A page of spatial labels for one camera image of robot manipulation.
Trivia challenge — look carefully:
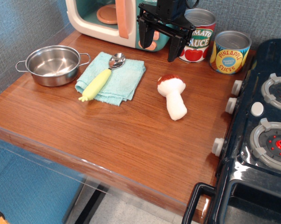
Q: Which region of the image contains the plush mushroom toy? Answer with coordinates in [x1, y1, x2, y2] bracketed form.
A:
[157, 74, 187, 121]

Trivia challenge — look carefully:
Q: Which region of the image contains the tomato sauce can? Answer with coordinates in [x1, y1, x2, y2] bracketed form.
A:
[179, 8, 217, 63]

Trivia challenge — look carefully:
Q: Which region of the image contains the silver metal pot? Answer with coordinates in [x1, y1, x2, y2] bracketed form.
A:
[15, 45, 91, 87]

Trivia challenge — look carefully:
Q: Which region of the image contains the light blue folded cloth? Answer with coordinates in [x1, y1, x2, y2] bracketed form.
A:
[75, 52, 146, 106]

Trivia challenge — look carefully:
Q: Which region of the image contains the pineapple slices can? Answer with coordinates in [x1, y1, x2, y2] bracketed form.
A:
[210, 30, 252, 75]

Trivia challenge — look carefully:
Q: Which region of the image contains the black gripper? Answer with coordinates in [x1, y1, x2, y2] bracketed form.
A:
[137, 0, 196, 62]

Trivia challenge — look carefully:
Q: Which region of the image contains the toy microwave oven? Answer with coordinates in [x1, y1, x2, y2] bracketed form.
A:
[65, 0, 169, 52]

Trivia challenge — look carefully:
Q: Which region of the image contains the spoon with yellow handle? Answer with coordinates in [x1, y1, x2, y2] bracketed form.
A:
[78, 53, 126, 102]

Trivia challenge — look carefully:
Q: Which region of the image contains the dark blue toy stove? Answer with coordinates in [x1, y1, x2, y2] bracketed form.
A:
[183, 39, 281, 224]

